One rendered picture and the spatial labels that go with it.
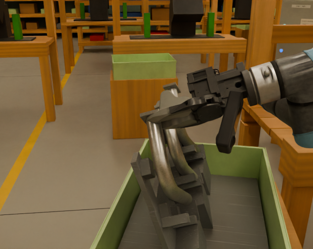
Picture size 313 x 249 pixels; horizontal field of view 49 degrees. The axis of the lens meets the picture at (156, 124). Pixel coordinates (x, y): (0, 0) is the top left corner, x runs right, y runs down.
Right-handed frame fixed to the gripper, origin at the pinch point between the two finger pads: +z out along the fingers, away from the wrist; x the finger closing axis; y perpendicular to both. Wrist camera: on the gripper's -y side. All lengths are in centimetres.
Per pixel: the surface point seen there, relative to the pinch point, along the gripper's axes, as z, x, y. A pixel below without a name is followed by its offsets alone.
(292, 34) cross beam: -58, -101, 76
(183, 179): 0.6, -23.2, -6.0
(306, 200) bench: -35, -86, -9
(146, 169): 3.8, -0.9, -8.4
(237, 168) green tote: -13, -59, 3
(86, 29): 298, -680, 676
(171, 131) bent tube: -0.5, -13.4, 3.5
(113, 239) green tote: 20.8, -21.3, -17.1
